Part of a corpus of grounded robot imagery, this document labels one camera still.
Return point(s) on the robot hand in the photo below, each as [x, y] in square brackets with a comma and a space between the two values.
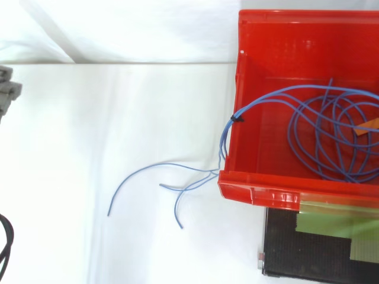
[6, 88]

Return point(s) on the red bin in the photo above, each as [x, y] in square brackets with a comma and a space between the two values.
[266, 59]

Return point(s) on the black stand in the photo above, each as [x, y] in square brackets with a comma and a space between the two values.
[311, 254]

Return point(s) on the orange tape piece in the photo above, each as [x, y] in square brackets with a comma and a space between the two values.
[367, 126]

